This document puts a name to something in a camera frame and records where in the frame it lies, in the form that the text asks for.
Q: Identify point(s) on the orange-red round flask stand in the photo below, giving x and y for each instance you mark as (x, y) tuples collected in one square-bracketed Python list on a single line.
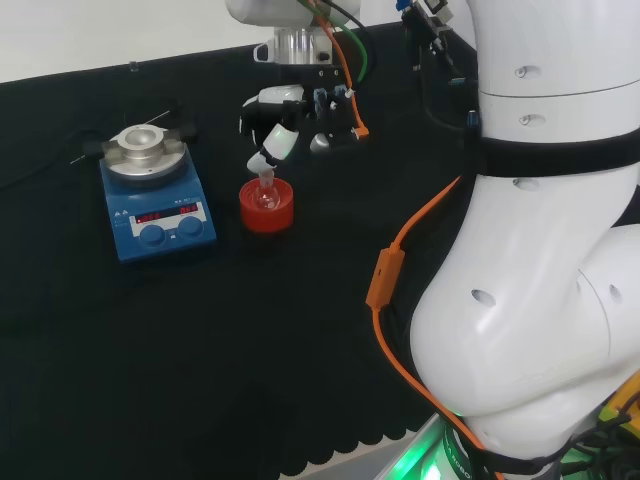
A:
[(265, 222)]

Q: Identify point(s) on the blue heater with steel plate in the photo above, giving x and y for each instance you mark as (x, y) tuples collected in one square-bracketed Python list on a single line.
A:
[(160, 245)]

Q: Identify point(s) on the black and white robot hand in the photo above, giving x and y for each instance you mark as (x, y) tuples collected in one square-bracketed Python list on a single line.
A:
[(282, 142)]

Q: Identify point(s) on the thin steel probe rod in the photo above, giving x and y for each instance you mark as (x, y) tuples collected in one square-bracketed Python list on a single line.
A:
[(159, 117)]

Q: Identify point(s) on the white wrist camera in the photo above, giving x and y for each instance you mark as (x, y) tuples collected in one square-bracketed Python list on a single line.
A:
[(262, 52)]

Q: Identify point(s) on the clear glass round-bottom flask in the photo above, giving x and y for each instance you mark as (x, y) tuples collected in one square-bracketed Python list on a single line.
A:
[(267, 200)]

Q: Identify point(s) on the black bench cloth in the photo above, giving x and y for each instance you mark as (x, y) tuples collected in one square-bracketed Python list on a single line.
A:
[(250, 325)]

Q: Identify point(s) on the pale base board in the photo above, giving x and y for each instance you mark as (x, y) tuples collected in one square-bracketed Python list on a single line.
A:
[(380, 460)]

